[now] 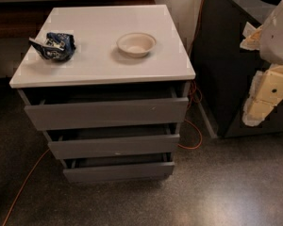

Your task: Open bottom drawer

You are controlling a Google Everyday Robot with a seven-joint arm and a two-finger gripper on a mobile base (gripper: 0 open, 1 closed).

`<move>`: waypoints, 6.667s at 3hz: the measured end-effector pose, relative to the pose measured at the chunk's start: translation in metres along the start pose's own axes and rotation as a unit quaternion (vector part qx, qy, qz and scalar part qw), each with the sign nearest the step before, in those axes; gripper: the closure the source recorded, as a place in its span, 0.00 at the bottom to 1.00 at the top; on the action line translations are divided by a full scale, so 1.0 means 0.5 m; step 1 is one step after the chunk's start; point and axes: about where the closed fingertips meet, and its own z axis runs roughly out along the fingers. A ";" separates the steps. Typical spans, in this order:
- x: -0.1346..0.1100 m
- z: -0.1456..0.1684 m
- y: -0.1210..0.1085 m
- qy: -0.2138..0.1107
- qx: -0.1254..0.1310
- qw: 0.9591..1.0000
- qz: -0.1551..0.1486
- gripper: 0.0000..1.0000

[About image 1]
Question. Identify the white sticker on bin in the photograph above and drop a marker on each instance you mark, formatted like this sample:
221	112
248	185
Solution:
249	31

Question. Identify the grey drawer cabinet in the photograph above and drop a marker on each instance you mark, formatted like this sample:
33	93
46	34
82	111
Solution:
99	71

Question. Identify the dark grey trash bin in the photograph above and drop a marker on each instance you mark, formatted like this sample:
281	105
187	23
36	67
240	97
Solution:
224	71

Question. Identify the crumpled blue chip bag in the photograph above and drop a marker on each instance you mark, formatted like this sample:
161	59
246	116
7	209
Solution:
57	46

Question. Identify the grey bottom drawer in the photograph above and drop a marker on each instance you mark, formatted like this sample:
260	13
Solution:
119	168

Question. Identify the grey drawer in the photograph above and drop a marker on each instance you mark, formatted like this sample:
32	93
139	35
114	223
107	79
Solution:
112	141
119	168
108	113

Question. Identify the grey middle drawer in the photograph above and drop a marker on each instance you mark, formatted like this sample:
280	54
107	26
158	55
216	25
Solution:
112	141

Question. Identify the white paper bowl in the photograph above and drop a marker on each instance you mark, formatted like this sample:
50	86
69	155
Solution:
136	44

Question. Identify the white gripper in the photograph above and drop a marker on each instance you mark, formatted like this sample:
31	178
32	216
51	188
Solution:
277	39

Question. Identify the grey top drawer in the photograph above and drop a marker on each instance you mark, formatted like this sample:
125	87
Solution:
108	113

